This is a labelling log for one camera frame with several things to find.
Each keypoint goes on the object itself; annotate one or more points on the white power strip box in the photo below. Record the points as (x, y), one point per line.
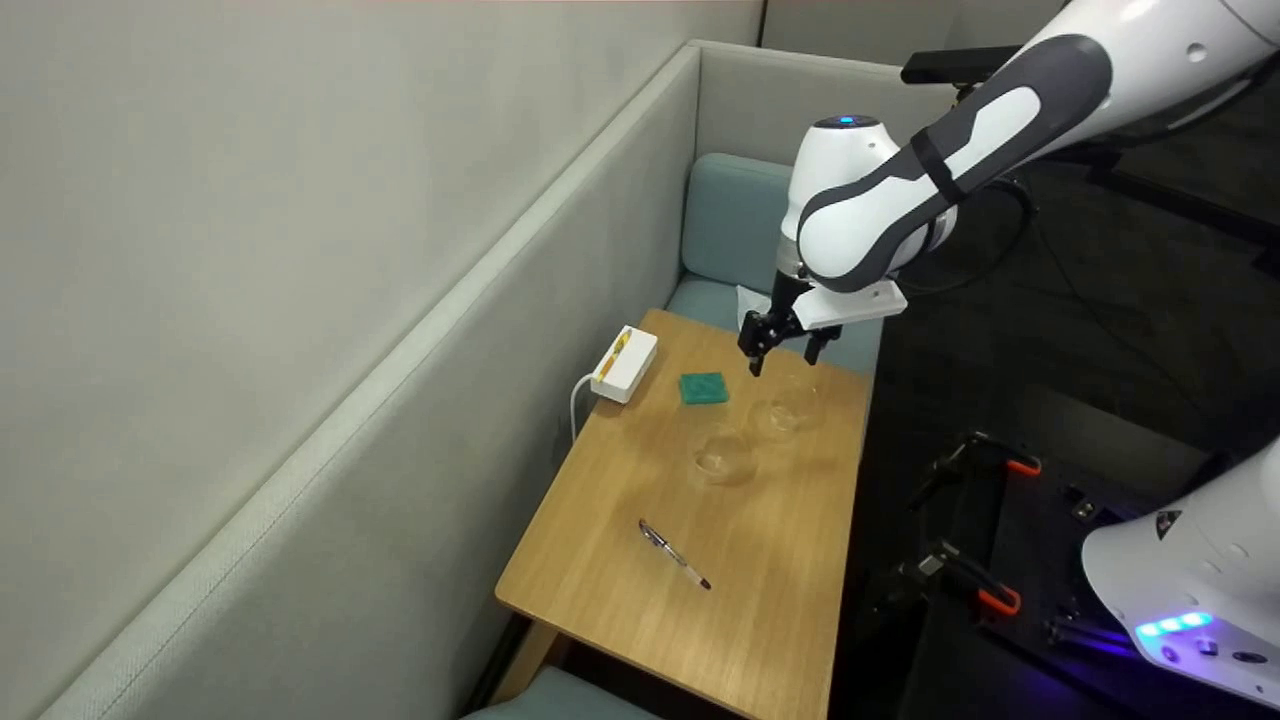
(629, 373)

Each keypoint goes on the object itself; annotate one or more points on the wooden table leg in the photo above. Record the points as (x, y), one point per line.
(527, 663)

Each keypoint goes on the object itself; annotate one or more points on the teal bench backrest cushion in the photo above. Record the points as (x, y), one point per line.
(733, 215)

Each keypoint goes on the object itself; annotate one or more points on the green sponge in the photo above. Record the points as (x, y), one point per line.
(700, 389)

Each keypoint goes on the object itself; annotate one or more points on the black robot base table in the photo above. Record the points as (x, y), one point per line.
(1052, 561)

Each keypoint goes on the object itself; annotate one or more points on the clear glass cup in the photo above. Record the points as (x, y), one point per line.
(727, 463)
(784, 418)

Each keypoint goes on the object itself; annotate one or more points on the black pen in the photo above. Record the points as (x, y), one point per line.
(673, 553)

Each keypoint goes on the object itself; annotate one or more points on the long grey padded booth panel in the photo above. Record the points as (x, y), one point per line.
(402, 443)

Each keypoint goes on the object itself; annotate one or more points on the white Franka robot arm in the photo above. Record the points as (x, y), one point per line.
(932, 175)

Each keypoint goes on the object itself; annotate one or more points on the yellow pen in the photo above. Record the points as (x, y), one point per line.
(617, 358)

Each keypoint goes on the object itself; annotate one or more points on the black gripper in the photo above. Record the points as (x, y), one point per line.
(800, 305)

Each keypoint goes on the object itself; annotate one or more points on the short grey padded booth panel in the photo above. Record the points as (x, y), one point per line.
(762, 106)

